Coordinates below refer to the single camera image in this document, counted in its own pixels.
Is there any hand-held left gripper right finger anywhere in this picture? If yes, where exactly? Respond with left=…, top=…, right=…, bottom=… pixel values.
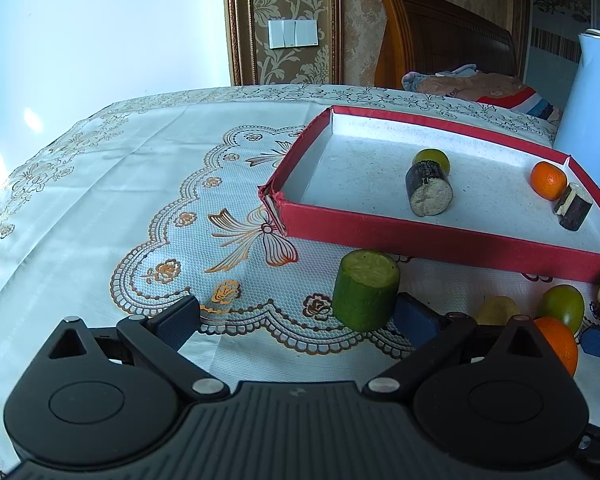
left=362, top=292, right=548, bottom=403

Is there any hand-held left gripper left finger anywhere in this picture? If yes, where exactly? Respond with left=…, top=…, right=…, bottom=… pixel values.
left=47, top=296, right=231, bottom=403

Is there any orange tangerine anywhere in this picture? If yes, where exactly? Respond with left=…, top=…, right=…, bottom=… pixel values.
left=530, top=161, right=568, bottom=201
left=532, top=316, right=579, bottom=378

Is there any green tangerine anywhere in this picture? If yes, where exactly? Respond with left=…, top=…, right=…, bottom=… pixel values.
left=412, top=148, right=452, bottom=177
left=537, top=284, right=585, bottom=336

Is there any green cucumber piece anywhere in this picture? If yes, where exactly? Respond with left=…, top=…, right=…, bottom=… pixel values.
left=332, top=249, right=401, bottom=333

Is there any small yellowish fruit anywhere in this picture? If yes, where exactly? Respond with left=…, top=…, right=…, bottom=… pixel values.
left=476, top=296, right=522, bottom=327

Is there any red shallow cardboard box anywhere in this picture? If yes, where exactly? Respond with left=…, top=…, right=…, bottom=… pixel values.
left=257, top=105, right=600, bottom=285

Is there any light blue electric kettle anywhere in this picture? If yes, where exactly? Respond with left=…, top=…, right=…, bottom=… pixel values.
left=552, top=29, right=600, bottom=191

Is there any pink striped blanket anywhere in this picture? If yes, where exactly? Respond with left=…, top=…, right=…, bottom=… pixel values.
left=401, top=64, right=563, bottom=121

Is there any wooden bed headboard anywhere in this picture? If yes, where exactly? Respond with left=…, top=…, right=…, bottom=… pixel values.
left=374, top=0, right=520, bottom=90

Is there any wardrobe with patterned sliding doors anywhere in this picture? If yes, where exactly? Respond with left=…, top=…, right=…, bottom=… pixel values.
left=512, top=0, right=600, bottom=86

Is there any white wall light switch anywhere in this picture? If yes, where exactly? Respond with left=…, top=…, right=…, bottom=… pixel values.
left=268, top=16, right=319, bottom=50

